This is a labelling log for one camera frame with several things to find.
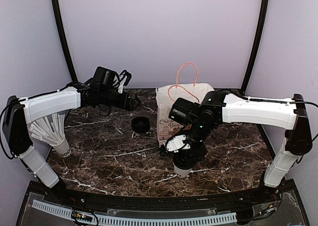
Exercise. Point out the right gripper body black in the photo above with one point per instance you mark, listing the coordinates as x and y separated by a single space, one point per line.
200 133

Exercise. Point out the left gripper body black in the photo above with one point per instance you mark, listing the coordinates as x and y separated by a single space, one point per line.
106 99

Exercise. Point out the stack of black lids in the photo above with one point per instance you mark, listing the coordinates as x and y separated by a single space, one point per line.
140 124

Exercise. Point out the white paper takeout bag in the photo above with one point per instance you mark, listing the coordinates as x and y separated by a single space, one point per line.
174 102

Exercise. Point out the single white paper cup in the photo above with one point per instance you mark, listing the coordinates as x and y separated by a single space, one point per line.
181 171

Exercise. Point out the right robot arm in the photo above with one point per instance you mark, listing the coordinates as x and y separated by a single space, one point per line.
289 114

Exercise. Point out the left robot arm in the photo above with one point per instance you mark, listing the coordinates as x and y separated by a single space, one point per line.
42 117

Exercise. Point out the cup holding wrapped straws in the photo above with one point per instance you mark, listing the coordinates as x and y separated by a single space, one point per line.
50 130

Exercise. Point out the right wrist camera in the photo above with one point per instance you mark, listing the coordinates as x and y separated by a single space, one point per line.
174 145

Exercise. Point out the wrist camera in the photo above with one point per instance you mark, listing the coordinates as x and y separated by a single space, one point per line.
174 145
122 80

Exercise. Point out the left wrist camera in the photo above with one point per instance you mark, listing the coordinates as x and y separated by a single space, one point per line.
122 80

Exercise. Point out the white slotted cable duct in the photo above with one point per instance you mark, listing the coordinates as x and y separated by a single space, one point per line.
135 218

